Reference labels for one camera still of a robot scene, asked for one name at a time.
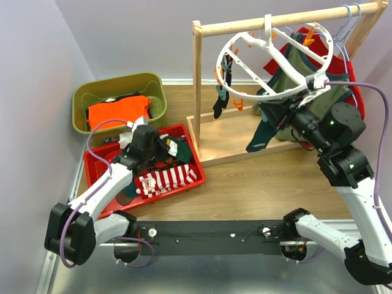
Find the teal clothes peg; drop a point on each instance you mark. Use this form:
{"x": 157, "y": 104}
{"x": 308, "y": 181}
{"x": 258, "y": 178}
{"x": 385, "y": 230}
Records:
{"x": 264, "y": 117}

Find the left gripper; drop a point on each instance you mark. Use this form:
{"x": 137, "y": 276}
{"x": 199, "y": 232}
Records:
{"x": 160, "y": 152}

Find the white round clip hanger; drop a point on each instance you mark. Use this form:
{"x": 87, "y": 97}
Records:
{"x": 275, "y": 54}

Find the orange folded garment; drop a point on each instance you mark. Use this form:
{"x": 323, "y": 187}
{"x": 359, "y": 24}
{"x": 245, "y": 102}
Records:
{"x": 126, "y": 109}

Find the black striped sock pair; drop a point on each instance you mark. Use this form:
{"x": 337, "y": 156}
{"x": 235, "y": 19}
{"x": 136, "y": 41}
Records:
{"x": 223, "y": 95}

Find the red shirt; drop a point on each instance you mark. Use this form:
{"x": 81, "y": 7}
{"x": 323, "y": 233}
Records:
{"x": 338, "y": 70}

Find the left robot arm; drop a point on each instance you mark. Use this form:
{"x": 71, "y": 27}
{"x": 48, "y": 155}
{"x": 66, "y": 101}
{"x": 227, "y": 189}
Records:
{"x": 74, "y": 230}

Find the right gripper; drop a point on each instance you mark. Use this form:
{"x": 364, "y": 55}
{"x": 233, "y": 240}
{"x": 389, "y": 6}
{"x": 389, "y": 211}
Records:
{"x": 279, "y": 112}

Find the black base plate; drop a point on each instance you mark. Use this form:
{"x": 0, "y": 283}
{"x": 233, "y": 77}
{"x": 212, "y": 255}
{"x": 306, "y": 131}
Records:
{"x": 221, "y": 237}

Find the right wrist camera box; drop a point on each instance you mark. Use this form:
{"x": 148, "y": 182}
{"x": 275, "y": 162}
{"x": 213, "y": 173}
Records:
{"x": 315, "y": 86}

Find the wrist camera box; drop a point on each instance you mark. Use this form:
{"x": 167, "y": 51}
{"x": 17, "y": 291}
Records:
{"x": 315, "y": 86}
{"x": 142, "y": 120}

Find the red white striped santa sock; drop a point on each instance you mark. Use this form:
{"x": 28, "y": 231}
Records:
{"x": 156, "y": 183}

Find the red plastic tray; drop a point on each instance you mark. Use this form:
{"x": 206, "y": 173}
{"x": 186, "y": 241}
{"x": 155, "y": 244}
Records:
{"x": 179, "y": 131}

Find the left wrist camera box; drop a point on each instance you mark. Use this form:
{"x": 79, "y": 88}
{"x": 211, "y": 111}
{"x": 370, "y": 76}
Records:
{"x": 142, "y": 120}

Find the dark green sock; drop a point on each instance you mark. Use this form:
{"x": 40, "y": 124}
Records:
{"x": 263, "y": 134}

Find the green sock yellow cuff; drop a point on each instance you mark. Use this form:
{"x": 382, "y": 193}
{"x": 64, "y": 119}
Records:
{"x": 178, "y": 149}

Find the argyle patterned sock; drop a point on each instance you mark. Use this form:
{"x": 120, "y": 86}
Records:
{"x": 157, "y": 165}

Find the wooden clothes rack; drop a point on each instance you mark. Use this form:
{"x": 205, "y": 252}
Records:
{"x": 221, "y": 140}

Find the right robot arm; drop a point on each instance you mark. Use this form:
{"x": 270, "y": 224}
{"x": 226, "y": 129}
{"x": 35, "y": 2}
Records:
{"x": 368, "y": 258}

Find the orange clothes peg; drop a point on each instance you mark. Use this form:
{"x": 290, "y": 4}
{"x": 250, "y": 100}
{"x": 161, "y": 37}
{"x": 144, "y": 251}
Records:
{"x": 238, "y": 104}

